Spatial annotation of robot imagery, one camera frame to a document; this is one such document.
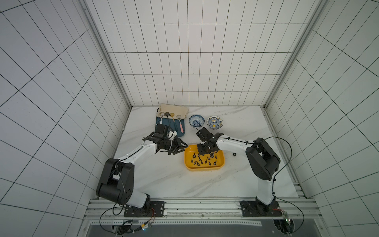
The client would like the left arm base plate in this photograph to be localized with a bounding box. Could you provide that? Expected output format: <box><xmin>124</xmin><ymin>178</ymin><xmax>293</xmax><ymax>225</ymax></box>
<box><xmin>124</xmin><ymin>201</ymin><xmax>165</xmax><ymax>217</ymax></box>

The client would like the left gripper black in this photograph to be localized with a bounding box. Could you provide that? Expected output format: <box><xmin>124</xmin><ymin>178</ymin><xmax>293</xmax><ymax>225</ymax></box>
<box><xmin>162</xmin><ymin>136</ymin><xmax>188</xmax><ymax>155</ymax></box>

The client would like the yellow blue patterned bowl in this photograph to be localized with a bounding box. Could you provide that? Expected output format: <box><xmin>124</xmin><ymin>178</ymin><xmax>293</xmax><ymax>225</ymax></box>
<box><xmin>206</xmin><ymin>116</ymin><xmax>224</xmax><ymax>130</ymax></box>

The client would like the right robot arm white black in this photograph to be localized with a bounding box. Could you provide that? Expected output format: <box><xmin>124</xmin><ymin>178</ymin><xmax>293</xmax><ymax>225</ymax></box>
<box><xmin>196</xmin><ymin>128</ymin><xmax>281</xmax><ymax>209</ymax></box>

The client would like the dark blue rectangular tray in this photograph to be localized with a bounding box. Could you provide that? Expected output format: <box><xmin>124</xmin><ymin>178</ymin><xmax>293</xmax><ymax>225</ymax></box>
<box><xmin>156</xmin><ymin>116</ymin><xmax>185</xmax><ymax>137</ymax></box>

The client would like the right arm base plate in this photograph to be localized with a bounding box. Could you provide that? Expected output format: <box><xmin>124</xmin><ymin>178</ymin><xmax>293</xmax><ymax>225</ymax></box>
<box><xmin>240</xmin><ymin>200</ymin><xmax>282</xmax><ymax>217</ymax></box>

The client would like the aluminium mounting rail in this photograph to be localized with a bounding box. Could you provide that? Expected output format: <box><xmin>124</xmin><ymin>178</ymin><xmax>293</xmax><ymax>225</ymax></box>
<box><xmin>84</xmin><ymin>197</ymin><xmax>322</xmax><ymax>227</ymax></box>

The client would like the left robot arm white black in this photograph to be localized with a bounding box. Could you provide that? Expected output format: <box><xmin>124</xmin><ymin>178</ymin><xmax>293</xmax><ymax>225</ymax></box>
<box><xmin>96</xmin><ymin>124</ymin><xmax>189</xmax><ymax>210</ymax></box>

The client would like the beige folded cloth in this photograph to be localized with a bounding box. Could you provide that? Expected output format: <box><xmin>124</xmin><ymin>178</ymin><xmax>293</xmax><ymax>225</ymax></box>
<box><xmin>157</xmin><ymin>104</ymin><xmax>189</xmax><ymax>119</ymax></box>

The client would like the pink handled spoon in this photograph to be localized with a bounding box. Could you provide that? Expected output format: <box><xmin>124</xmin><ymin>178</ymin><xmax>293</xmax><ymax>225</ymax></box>
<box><xmin>176</xmin><ymin>115</ymin><xmax>184</xmax><ymax>133</ymax></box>

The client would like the yellow plastic storage tray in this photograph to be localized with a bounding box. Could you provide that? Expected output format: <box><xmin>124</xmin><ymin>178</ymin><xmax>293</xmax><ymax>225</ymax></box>
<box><xmin>184</xmin><ymin>145</ymin><xmax>225</xmax><ymax>171</ymax></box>

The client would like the white handled spoon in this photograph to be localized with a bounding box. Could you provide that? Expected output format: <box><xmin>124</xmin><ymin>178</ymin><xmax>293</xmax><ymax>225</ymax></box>
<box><xmin>159</xmin><ymin>112</ymin><xmax>165</xmax><ymax>124</ymax></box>

